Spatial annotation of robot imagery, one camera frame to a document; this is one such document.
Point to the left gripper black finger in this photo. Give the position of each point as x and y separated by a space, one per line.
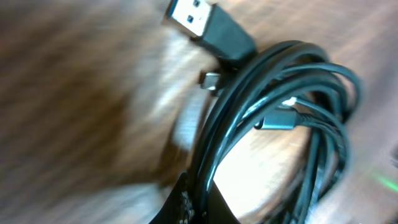
178 207

